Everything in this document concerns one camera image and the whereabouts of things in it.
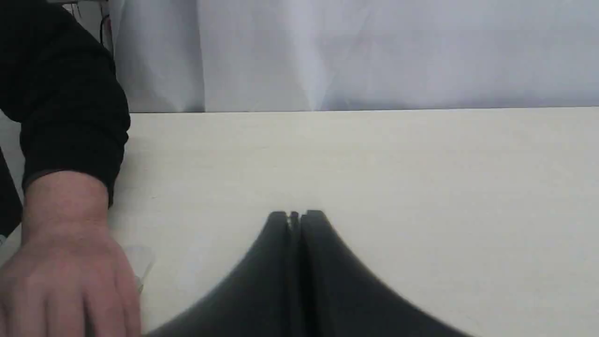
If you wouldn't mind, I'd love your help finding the person's bare hand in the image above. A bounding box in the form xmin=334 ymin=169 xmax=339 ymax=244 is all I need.
xmin=0 ymin=220 xmax=142 ymax=337

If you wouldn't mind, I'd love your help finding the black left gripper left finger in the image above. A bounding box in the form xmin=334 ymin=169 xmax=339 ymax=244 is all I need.
xmin=149 ymin=212 xmax=292 ymax=337

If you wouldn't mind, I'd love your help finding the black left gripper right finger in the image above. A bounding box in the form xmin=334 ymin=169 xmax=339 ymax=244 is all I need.
xmin=299 ymin=210 xmax=465 ymax=337

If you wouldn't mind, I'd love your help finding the black-sleeved forearm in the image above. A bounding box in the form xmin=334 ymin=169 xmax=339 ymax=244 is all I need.
xmin=0 ymin=0 xmax=131 ymax=234

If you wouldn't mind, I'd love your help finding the white backdrop curtain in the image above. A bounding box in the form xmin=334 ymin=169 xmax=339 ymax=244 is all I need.
xmin=61 ymin=0 xmax=599 ymax=113

